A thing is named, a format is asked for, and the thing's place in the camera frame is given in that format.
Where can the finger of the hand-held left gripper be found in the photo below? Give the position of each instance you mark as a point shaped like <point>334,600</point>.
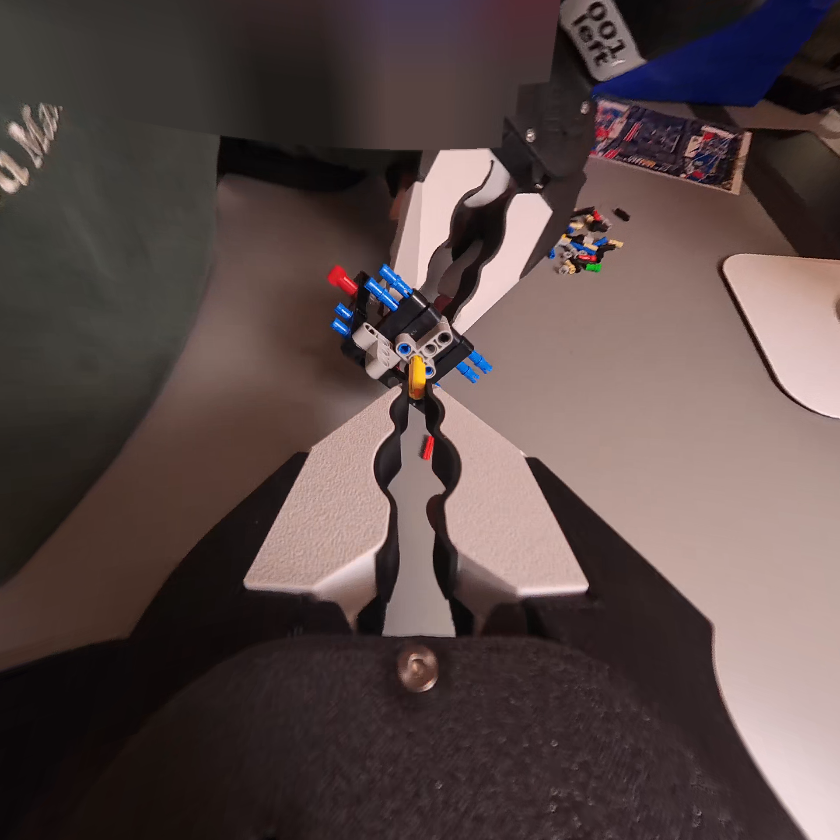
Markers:
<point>522,236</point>
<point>426,210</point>

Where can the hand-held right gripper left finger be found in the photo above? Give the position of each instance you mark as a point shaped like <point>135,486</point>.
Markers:
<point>328,518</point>

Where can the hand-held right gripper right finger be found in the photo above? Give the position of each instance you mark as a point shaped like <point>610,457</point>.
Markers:
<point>518,525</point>

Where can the black lego chassis assembly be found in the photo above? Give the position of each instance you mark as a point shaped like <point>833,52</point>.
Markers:
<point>407,328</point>

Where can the yellow lego axle connector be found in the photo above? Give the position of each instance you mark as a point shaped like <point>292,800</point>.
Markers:
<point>417,380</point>

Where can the pile of loose lego pieces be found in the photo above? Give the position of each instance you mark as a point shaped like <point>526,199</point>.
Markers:
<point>584,243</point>

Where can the lego sticker sheet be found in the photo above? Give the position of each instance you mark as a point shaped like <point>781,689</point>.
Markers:
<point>669,144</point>

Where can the blue storage bin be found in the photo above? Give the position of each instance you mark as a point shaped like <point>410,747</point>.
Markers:
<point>709,52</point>

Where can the white book stand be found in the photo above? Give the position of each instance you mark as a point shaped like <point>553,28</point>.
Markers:
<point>794,328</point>

